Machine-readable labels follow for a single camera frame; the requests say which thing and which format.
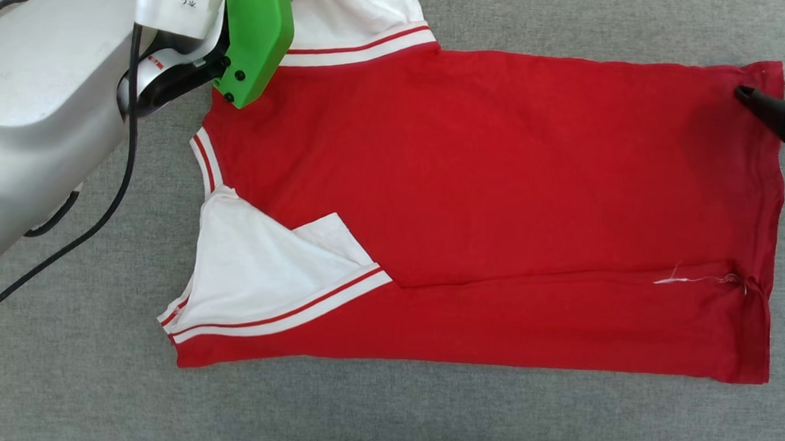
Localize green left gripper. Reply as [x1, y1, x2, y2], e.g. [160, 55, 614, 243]
[211, 0, 313, 113]

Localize red and white shirt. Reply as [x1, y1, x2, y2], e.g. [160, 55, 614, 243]
[154, 0, 785, 401]

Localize white labelled strap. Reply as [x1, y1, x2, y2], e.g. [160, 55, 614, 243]
[132, 0, 227, 42]

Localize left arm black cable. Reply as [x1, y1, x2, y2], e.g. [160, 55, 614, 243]
[0, 0, 147, 354]

